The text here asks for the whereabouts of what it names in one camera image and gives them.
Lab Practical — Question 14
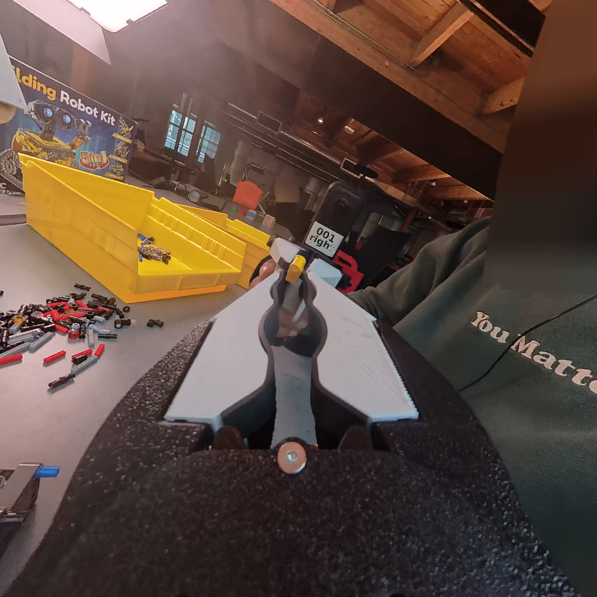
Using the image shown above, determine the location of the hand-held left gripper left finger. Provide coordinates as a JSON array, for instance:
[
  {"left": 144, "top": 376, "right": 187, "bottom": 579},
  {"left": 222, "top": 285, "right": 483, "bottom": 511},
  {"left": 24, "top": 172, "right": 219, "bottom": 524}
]
[{"left": 164, "top": 272, "right": 283, "bottom": 450}]

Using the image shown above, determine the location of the paned window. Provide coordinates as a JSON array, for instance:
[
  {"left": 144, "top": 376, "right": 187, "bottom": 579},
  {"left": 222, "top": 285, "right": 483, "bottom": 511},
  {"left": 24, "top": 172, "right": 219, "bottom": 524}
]
[{"left": 163, "top": 93, "right": 222, "bottom": 164}]

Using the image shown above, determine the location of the pile of lego pins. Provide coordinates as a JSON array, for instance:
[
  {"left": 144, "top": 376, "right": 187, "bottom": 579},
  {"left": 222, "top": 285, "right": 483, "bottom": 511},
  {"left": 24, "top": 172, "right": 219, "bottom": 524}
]
[{"left": 0, "top": 282, "right": 164, "bottom": 389}]

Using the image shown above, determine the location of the coiled black cable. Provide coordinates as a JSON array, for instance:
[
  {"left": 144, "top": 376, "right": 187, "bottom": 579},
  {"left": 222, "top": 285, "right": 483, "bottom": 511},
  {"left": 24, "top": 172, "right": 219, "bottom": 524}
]
[{"left": 175, "top": 182, "right": 224, "bottom": 206}]

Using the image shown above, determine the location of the heap of mixed lego parts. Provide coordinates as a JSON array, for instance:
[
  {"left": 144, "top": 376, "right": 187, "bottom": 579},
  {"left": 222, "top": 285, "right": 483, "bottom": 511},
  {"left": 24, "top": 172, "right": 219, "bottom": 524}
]
[{"left": 137, "top": 233, "right": 172, "bottom": 265}]

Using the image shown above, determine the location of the red plastic basket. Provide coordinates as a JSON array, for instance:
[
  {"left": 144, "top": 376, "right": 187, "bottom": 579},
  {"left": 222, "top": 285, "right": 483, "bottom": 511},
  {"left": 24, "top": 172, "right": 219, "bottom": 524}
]
[{"left": 333, "top": 249, "right": 365, "bottom": 293}]

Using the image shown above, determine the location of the person's right hand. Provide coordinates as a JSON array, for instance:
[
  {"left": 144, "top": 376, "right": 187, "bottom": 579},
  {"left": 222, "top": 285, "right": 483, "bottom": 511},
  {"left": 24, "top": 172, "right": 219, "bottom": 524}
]
[{"left": 249, "top": 258, "right": 278, "bottom": 291}]

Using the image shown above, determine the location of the thin black cable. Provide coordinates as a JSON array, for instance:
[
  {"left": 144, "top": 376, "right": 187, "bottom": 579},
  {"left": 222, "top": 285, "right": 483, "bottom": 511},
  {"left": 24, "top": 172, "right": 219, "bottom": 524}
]
[{"left": 459, "top": 294, "right": 597, "bottom": 392}]

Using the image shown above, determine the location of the orange container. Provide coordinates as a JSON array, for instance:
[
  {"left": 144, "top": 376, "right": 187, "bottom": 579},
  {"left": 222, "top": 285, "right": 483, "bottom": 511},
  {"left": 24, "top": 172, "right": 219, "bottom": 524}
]
[{"left": 232, "top": 180, "right": 264, "bottom": 211}]

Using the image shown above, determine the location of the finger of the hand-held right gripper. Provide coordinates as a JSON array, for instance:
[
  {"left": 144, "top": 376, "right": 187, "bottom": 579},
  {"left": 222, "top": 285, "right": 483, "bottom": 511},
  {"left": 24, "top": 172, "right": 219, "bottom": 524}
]
[
  {"left": 308, "top": 258, "right": 344, "bottom": 288},
  {"left": 269, "top": 237, "right": 307, "bottom": 272}
]

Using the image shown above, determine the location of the yellow storage bin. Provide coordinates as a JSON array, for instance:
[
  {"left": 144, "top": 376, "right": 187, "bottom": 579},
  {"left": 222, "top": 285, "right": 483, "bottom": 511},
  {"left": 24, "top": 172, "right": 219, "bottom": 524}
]
[
  {"left": 177, "top": 203, "right": 272, "bottom": 290},
  {"left": 19, "top": 153, "right": 248, "bottom": 304}
]

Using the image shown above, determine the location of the yellow grey lego build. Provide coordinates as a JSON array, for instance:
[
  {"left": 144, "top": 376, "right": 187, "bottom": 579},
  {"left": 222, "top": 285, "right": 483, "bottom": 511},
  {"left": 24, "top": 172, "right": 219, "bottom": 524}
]
[{"left": 0, "top": 463, "right": 60, "bottom": 523}]

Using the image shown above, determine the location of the person's right forearm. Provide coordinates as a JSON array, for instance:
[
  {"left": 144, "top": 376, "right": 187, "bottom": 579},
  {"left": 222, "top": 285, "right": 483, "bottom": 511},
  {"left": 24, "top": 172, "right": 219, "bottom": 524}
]
[{"left": 347, "top": 217, "right": 493, "bottom": 327}]

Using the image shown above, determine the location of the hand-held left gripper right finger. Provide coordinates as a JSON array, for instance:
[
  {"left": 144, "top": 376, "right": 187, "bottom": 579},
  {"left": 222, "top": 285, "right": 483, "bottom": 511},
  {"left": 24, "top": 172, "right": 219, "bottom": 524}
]
[{"left": 303, "top": 272, "right": 420, "bottom": 450}]

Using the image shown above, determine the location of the lego set box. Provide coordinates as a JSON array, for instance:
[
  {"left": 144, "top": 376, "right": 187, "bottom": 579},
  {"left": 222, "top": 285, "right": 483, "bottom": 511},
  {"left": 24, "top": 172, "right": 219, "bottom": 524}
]
[{"left": 0, "top": 56, "right": 139, "bottom": 193}]

